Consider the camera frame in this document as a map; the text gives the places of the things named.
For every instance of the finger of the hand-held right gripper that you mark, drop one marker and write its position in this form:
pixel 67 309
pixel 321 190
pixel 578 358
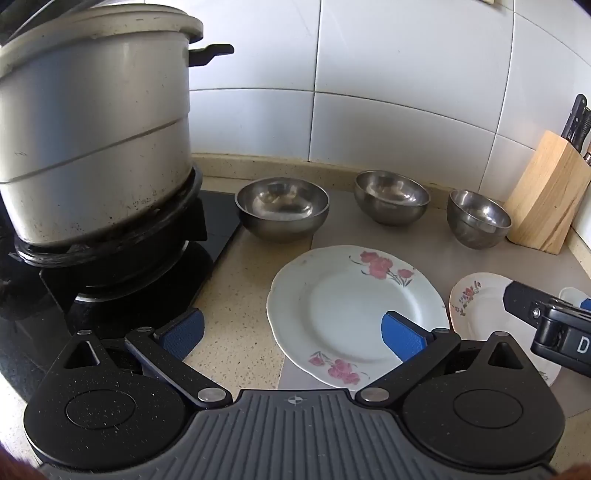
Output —
pixel 524 302
pixel 586 304

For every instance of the steel pot lid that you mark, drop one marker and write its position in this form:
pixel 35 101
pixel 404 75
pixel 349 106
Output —
pixel 92 27

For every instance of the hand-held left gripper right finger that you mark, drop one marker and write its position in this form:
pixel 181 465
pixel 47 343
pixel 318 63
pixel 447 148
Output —
pixel 401 339

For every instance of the large steel bowl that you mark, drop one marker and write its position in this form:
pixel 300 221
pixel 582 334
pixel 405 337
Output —
pixel 281 207

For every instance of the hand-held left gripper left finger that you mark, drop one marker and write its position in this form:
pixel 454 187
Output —
pixel 184 334

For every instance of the large steel pot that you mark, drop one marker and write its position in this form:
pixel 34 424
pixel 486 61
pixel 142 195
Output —
pixel 92 152

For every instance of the black gas stove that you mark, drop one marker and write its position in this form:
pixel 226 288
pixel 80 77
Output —
pixel 152 281

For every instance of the wooden knife block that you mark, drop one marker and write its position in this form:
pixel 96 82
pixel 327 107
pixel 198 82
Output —
pixel 549 194

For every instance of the medium steel bowl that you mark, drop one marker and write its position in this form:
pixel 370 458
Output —
pixel 392 194

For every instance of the small floral plate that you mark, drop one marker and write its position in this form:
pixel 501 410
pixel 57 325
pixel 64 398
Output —
pixel 480 314

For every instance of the plain white plate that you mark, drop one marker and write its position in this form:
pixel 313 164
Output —
pixel 570 295

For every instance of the large floral plate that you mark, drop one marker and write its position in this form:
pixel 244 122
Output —
pixel 337 304

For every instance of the small steel bowl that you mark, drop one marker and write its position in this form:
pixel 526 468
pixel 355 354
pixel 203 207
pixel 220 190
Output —
pixel 480 221

